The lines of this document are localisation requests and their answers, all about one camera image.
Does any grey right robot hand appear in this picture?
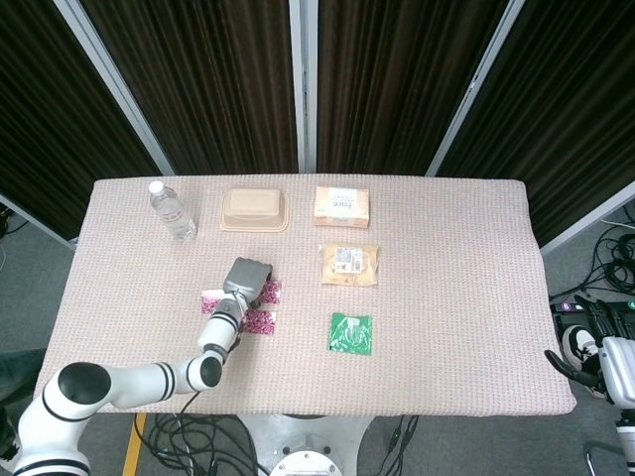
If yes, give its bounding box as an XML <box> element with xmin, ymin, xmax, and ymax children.
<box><xmin>544</xmin><ymin>294</ymin><xmax>635</xmax><ymax>409</ymax></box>

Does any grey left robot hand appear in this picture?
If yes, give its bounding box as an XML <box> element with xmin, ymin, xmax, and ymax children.
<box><xmin>222</xmin><ymin>256</ymin><xmax>276</xmax><ymax>306</ymax></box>

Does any white and black sneaker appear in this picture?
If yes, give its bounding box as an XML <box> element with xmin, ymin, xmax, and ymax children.
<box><xmin>561</xmin><ymin>323</ymin><xmax>600</xmax><ymax>374</ymax></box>

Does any beige lidded food container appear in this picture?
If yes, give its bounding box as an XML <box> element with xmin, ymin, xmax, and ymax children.
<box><xmin>218</xmin><ymin>187</ymin><xmax>292</xmax><ymax>233</ymax></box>

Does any black power strip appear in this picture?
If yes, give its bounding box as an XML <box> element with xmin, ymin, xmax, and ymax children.
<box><xmin>550</xmin><ymin>296</ymin><xmax>635</xmax><ymax>315</ymax></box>

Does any grey metal stand leg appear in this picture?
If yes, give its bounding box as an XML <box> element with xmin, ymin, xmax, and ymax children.
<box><xmin>581</xmin><ymin>439</ymin><xmax>629</xmax><ymax>476</ymax></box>

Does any clear plastic water bottle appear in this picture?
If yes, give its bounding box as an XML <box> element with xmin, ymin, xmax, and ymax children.
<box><xmin>148</xmin><ymin>180</ymin><xmax>199</xmax><ymax>244</ymax></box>

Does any clear bag of snacks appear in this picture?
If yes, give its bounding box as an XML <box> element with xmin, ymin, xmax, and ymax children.
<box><xmin>319</xmin><ymin>240</ymin><xmax>381</xmax><ymax>289</ymax></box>

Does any peach facial tissue pack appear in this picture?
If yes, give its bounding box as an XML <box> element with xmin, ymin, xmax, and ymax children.
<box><xmin>312</xmin><ymin>185</ymin><xmax>372</xmax><ymax>230</ymax></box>

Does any green foil sachet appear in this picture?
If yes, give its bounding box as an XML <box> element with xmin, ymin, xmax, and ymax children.
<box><xmin>326</xmin><ymin>311</ymin><xmax>374</xmax><ymax>357</ymax></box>

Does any pink woven tablecloth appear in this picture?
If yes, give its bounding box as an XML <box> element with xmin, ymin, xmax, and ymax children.
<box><xmin>33</xmin><ymin>174</ymin><xmax>579</xmax><ymax>417</ymax></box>

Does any dark corrugated partition panel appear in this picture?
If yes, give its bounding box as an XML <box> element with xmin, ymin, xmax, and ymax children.
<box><xmin>435</xmin><ymin>0</ymin><xmax>635</xmax><ymax>247</ymax></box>
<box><xmin>316</xmin><ymin>0</ymin><xmax>510</xmax><ymax>176</ymax></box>
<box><xmin>0</xmin><ymin>0</ymin><xmax>170</xmax><ymax>240</ymax></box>
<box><xmin>80</xmin><ymin>0</ymin><xmax>300</xmax><ymax>176</ymax></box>

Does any dark bulky object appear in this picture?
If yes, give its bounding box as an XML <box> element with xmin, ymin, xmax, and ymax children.
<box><xmin>0</xmin><ymin>348</ymin><xmax>49</xmax><ymax>450</ymax></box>

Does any black floor cable bundle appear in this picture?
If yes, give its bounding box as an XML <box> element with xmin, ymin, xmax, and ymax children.
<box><xmin>550</xmin><ymin>203</ymin><xmax>635</xmax><ymax>301</ymax></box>
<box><xmin>132</xmin><ymin>411</ymin><xmax>273</xmax><ymax>476</ymax></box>

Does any grey partition base rail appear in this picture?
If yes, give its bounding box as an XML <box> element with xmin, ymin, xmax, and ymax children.
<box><xmin>0</xmin><ymin>191</ymin><xmax>80</xmax><ymax>251</ymax></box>
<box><xmin>539</xmin><ymin>178</ymin><xmax>635</xmax><ymax>257</ymax></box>

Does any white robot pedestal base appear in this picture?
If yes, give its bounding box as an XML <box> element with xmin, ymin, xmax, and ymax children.
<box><xmin>236</xmin><ymin>413</ymin><xmax>379</xmax><ymax>476</ymax></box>

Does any grey partition post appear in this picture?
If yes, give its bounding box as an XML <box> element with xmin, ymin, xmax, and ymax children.
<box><xmin>289</xmin><ymin>0</ymin><xmax>319</xmax><ymax>175</ymax></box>
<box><xmin>53</xmin><ymin>0</ymin><xmax>176</xmax><ymax>177</ymax></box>
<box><xmin>425</xmin><ymin>0</ymin><xmax>528</xmax><ymax>177</ymax></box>

